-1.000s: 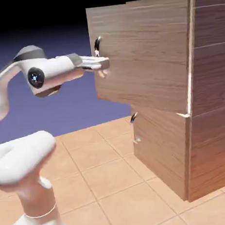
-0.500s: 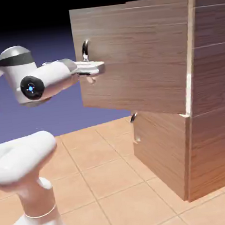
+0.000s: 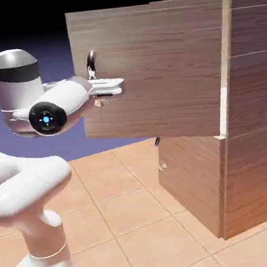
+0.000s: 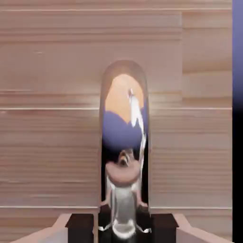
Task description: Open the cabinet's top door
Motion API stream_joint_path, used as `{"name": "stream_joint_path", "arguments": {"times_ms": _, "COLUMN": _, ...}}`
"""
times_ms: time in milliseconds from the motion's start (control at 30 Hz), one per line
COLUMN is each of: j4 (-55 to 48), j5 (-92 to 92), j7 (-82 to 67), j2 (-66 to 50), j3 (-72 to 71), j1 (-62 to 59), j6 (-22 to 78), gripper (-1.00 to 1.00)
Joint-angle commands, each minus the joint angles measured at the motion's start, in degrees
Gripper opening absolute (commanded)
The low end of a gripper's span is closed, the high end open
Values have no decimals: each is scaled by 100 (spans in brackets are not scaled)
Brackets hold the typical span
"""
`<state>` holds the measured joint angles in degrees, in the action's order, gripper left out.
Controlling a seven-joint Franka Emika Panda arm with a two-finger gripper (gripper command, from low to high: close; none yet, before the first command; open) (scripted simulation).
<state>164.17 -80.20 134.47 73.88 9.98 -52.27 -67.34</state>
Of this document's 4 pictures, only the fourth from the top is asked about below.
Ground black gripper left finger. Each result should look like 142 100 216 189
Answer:
10 213 95 243

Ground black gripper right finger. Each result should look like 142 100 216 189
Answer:
150 213 233 243

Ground curved shiny metal handle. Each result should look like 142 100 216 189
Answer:
97 60 152 243

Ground light wood cabinet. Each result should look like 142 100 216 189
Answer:
0 0 234 243

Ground light wood cabinet door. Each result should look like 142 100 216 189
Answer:
0 9 233 209

